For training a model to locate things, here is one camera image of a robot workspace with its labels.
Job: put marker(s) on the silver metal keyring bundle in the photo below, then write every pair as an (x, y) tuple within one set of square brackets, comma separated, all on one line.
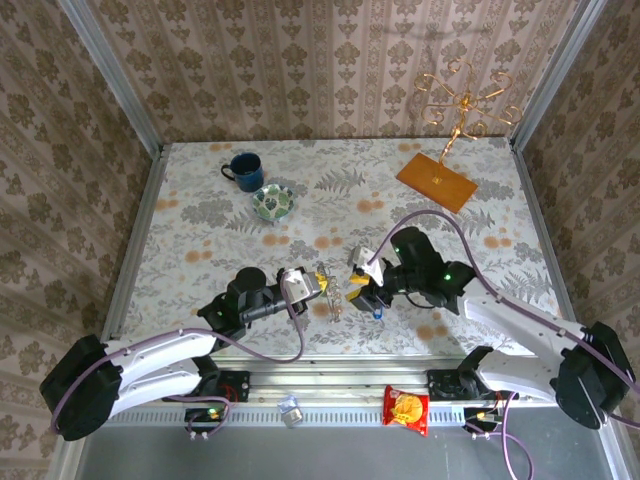
[(334, 300)]

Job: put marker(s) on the blue plastic key tag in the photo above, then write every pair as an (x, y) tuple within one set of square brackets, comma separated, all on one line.
[(378, 314)]

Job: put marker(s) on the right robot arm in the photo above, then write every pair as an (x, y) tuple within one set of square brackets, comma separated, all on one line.
[(520, 315)]

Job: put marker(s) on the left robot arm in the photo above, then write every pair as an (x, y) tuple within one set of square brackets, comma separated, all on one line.
[(165, 345)]

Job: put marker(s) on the green leaf pattern bowl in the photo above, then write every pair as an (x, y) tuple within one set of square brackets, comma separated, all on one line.
[(272, 200)]

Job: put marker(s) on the blue pill box cube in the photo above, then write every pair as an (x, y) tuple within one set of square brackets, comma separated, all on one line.
[(286, 402)]

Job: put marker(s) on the red snack packet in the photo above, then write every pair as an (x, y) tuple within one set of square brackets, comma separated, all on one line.
[(405, 407)]

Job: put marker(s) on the grey pill box cube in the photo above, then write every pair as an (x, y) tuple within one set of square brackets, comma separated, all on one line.
[(293, 417)]

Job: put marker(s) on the dark blue mug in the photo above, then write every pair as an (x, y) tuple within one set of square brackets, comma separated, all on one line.
[(247, 172)]

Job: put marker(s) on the grey metal shelf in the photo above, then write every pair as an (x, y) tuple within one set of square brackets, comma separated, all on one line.
[(325, 455)]

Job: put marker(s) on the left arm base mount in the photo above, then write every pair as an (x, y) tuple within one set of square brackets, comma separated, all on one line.
[(235, 385)]

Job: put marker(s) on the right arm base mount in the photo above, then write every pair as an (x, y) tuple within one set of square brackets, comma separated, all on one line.
[(442, 385)]

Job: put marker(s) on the aluminium table edge rail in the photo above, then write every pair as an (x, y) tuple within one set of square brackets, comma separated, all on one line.
[(132, 250), (539, 225)]

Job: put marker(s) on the aluminium frame post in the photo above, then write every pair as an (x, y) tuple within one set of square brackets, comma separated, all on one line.
[(554, 75), (113, 75)]

